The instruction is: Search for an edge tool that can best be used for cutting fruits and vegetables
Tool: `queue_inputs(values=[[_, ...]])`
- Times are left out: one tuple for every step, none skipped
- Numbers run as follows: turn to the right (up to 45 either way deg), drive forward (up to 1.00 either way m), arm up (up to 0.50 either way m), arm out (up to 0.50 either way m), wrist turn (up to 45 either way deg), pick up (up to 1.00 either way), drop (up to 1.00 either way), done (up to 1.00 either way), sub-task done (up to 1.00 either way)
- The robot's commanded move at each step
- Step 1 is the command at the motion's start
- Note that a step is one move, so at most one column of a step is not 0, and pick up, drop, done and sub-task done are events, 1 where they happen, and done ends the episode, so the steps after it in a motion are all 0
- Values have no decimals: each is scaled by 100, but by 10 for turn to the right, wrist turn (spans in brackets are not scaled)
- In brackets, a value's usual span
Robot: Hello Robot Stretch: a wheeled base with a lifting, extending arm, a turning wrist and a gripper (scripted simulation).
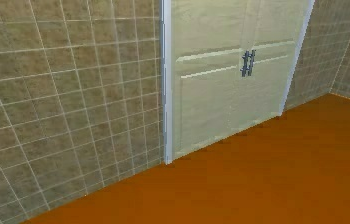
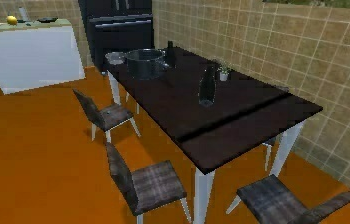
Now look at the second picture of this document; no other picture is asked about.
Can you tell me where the grey upright cylinder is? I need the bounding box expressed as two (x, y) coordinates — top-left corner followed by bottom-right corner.
(18, 6), (30, 23)

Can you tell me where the grey metal bowl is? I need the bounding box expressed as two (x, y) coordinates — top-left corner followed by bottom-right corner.
(104, 51), (127, 66)

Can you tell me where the small dark bottle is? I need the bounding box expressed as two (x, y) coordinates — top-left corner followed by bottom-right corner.
(165, 40), (177, 69)

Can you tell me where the dark table with white legs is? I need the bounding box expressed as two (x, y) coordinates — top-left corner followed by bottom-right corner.
(104, 46), (324, 224)

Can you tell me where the large dark cooking pot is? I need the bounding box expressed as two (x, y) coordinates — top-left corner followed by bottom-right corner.
(124, 48), (171, 81)

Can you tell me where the small potted green plant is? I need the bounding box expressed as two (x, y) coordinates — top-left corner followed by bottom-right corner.
(217, 65), (232, 82)

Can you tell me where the white kitchen counter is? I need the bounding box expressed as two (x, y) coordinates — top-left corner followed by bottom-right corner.
(0, 18), (86, 96)

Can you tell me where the tall dark glass bottle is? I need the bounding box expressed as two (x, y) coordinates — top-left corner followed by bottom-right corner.
(197, 65), (217, 108)

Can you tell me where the black frying pan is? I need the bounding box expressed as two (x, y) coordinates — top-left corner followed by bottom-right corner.
(36, 16), (59, 24)

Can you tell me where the dark grey wooden chair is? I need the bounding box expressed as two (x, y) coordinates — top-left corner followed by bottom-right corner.
(105, 142), (193, 224)
(225, 174), (350, 224)
(72, 88), (142, 144)

